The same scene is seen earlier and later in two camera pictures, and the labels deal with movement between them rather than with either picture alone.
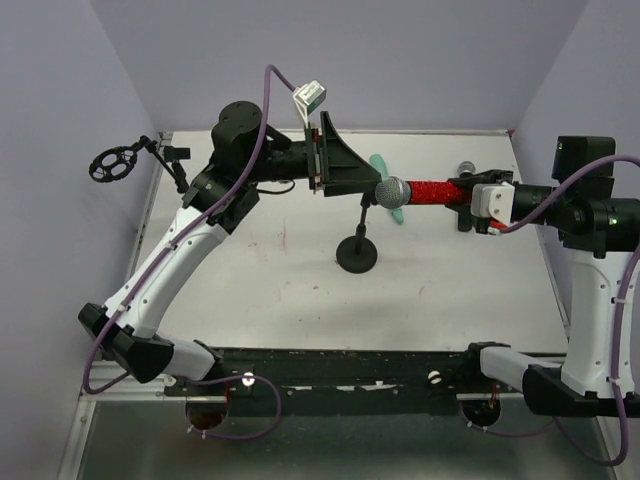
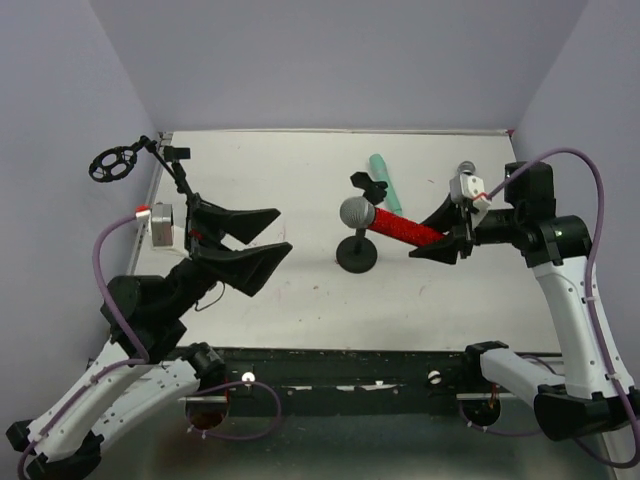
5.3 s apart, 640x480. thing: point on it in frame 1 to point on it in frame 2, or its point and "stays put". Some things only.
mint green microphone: [379, 164] stays put
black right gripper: [465, 198] to [464, 230]
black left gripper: [316, 160] to [193, 234]
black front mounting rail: [279, 382] stays put
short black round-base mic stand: [358, 254] stays put
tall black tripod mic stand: [114, 164] stays put
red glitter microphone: [398, 192] to [358, 212]
